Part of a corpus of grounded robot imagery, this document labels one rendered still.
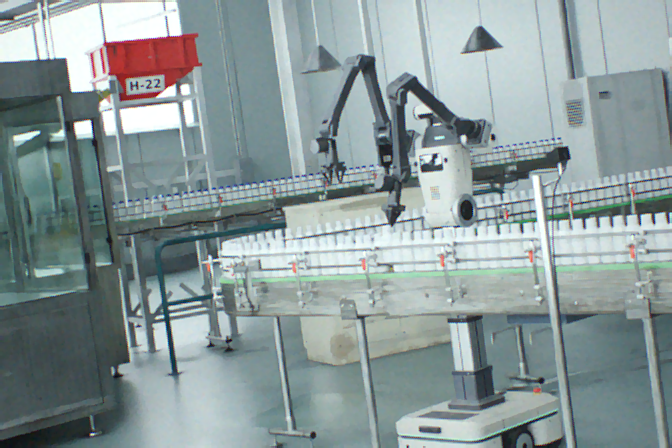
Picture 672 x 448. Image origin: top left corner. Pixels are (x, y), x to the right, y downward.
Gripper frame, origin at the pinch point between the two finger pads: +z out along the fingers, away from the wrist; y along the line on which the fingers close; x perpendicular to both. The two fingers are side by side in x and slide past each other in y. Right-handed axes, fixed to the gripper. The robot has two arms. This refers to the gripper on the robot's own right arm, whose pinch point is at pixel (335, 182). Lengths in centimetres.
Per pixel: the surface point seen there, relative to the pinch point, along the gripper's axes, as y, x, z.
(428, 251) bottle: 18, 70, 31
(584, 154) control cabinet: -519, -244, 19
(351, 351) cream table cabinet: -242, -268, 134
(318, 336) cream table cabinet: -238, -297, 123
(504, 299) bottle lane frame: 21, 109, 51
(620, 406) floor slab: -158, 26, 140
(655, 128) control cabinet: -576, -208, 5
